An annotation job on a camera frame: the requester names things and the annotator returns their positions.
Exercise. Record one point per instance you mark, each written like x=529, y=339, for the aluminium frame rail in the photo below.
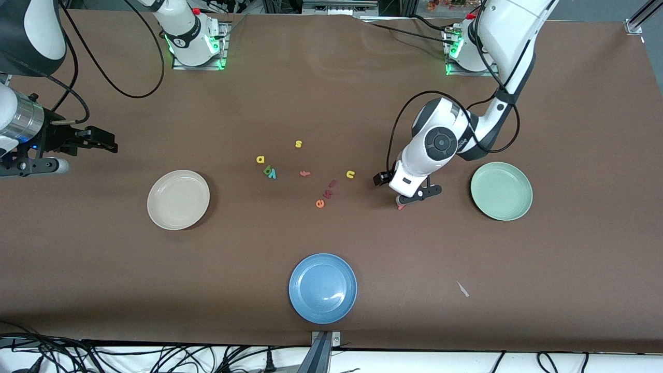
x=634, y=25

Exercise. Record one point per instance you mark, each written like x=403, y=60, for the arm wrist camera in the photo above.
x=31, y=167
x=422, y=192

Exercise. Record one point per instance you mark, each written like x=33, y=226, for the white paper scrap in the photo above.
x=462, y=289

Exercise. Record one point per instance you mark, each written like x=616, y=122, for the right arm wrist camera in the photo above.
x=31, y=167

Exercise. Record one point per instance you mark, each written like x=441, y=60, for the black power plug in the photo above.
x=269, y=362

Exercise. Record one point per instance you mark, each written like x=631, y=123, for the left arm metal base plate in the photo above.
x=456, y=73

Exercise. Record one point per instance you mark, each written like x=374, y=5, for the brown table cover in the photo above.
x=362, y=103

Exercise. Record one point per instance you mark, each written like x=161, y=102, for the grey metal camera bracket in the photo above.
x=322, y=352

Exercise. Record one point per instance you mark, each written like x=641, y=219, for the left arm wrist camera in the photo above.
x=422, y=192

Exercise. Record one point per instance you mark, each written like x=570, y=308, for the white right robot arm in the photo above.
x=186, y=36

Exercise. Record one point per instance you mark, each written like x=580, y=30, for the beige brown plate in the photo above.
x=178, y=200

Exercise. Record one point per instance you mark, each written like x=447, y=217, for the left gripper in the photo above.
x=382, y=178

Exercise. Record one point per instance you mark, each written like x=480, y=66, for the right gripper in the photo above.
x=56, y=138

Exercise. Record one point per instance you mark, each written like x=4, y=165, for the orange decorative object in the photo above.
x=445, y=4

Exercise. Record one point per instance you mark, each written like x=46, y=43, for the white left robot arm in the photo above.
x=510, y=31

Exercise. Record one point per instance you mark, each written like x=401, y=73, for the green plate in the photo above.
x=501, y=191

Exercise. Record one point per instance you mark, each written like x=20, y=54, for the blue plate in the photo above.
x=322, y=288

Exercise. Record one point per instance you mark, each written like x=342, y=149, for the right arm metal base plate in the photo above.
x=225, y=39

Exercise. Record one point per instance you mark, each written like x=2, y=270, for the grey metal box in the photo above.
x=336, y=8

